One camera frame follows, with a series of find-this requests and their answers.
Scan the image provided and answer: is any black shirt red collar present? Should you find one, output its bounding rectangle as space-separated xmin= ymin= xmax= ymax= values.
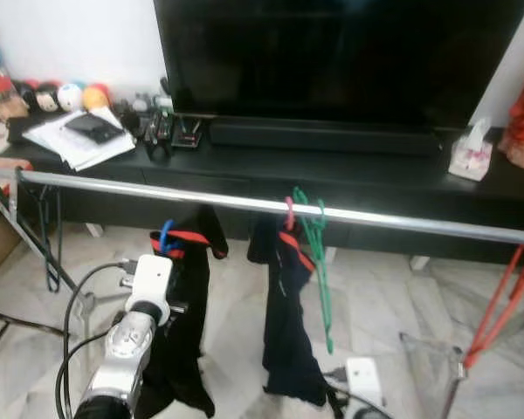
xmin=135 ymin=205 xmax=231 ymax=419

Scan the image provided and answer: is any red plastic hanger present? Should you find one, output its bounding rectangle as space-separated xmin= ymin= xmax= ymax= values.
xmin=463 ymin=244 xmax=524 ymax=369
xmin=278 ymin=196 xmax=317 ymax=273

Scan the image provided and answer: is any green plastic hanger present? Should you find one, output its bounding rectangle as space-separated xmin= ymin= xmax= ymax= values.
xmin=293 ymin=188 xmax=335 ymax=354

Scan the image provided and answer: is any dark blue plastic hanger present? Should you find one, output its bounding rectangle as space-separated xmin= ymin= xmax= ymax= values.
xmin=22 ymin=179 xmax=66 ymax=293

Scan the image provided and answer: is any white pink tissue box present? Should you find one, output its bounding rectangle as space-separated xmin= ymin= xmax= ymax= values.
xmin=448 ymin=118 xmax=494 ymax=182

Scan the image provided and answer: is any silver clothes rack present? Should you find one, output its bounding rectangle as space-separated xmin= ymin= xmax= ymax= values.
xmin=0 ymin=168 xmax=524 ymax=419

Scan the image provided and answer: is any black TV cabinet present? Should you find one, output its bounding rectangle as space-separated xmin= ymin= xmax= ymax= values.
xmin=4 ymin=122 xmax=524 ymax=263

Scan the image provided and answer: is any black soundbar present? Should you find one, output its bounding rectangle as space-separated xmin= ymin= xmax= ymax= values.
xmin=208 ymin=118 xmax=439 ymax=158

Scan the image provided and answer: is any black television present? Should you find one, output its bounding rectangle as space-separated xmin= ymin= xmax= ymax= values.
xmin=153 ymin=0 xmax=524 ymax=127

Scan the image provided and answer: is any navy blue shirt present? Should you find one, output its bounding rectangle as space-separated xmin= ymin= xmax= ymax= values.
xmin=247 ymin=212 xmax=333 ymax=409

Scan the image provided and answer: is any small black box device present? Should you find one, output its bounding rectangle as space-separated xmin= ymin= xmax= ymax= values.
xmin=170 ymin=118 xmax=203 ymax=149

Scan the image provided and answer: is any green white small gadget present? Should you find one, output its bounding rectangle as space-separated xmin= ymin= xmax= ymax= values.
xmin=148 ymin=92 xmax=176 ymax=145

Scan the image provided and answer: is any black wallet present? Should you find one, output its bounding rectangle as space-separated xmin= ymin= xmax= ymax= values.
xmin=63 ymin=113 xmax=125 ymax=145

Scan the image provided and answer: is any white ball toy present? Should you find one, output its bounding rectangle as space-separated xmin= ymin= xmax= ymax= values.
xmin=57 ymin=83 xmax=85 ymax=112

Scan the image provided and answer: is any black monkey ball toy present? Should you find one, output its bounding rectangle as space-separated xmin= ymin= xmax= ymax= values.
xmin=31 ymin=81 xmax=62 ymax=113

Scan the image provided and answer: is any wooden cabinet glass top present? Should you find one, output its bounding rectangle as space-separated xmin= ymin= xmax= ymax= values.
xmin=0 ymin=208 xmax=24 ymax=274

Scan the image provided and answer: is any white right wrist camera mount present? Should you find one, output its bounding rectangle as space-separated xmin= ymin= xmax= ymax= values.
xmin=345 ymin=356 xmax=385 ymax=419

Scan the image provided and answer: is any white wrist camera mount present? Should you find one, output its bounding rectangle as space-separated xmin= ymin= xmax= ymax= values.
xmin=345 ymin=356 xmax=385 ymax=419
xmin=125 ymin=255 xmax=174 ymax=326

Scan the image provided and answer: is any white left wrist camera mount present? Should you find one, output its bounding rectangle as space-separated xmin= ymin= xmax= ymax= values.
xmin=125 ymin=255 xmax=174 ymax=326

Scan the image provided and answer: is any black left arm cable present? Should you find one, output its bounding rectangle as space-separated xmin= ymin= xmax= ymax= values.
xmin=54 ymin=260 xmax=136 ymax=419

